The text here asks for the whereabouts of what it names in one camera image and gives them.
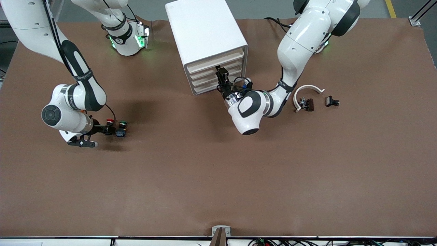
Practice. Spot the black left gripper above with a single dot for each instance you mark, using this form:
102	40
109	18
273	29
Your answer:
225	91

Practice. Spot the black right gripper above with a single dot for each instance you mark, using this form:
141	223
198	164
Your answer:
100	129

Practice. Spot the white plastic drawer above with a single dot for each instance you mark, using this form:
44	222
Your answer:
205	79
215	60
205	87
203	72

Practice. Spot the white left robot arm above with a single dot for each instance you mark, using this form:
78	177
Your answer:
300	37

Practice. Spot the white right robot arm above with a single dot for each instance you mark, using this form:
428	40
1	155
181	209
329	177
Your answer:
68	102

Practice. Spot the green push button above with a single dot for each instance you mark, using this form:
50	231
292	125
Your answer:
122	130

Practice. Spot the white drawer cabinet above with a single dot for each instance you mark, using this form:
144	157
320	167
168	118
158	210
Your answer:
205	30

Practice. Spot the dark brown block with clip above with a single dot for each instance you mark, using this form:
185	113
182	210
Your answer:
309	105

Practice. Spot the brown table mat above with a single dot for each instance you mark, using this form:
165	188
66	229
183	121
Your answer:
218	171

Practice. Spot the small black plastic part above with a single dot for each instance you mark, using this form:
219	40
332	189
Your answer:
330	101

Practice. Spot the white curved plastic bracket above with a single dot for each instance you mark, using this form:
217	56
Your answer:
302	89

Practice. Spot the white table edge rail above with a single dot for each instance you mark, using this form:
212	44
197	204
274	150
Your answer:
68	242

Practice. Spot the grey metal mount bracket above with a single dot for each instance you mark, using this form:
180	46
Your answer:
221	228

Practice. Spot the aluminium frame profile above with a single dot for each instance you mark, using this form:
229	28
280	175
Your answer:
419	17

